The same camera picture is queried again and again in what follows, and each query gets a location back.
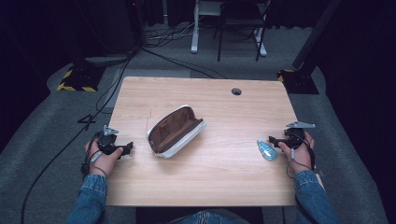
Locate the black stand base striped tape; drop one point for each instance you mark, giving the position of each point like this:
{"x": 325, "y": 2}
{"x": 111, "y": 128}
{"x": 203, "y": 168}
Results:
{"x": 79, "y": 79}
{"x": 299, "y": 82}

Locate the white desk frame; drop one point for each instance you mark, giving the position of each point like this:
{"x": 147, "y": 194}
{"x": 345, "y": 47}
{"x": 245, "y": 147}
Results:
{"x": 195, "y": 34}

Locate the dark slanted stand pole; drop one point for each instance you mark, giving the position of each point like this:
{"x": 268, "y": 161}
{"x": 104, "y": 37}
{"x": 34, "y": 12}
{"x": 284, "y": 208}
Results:
{"x": 314, "y": 34}

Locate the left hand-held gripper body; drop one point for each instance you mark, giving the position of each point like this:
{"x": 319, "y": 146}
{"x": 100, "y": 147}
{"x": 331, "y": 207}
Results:
{"x": 107, "y": 143}

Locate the person's left hand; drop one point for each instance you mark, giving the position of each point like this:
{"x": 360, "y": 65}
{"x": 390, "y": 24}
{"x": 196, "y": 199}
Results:
{"x": 104, "y": 163}

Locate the person's right hand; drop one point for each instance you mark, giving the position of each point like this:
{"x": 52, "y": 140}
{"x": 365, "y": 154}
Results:
{"x": 300, "y": 158}

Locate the black chair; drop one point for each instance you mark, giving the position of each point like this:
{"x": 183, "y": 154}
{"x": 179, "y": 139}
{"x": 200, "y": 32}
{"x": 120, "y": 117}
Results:
{"x": 239, "y": 18}

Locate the white pouch with brown lining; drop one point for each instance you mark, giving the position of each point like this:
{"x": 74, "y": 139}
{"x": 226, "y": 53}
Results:
{"x": 174, "y": 132}

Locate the person's legs in jeans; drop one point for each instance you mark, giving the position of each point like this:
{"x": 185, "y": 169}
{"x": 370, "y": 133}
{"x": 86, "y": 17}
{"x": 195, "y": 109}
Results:
{"x": 205, "y": 217}

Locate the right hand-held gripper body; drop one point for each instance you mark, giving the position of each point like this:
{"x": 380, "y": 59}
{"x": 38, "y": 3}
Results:
{"x": 295, "y": 137}

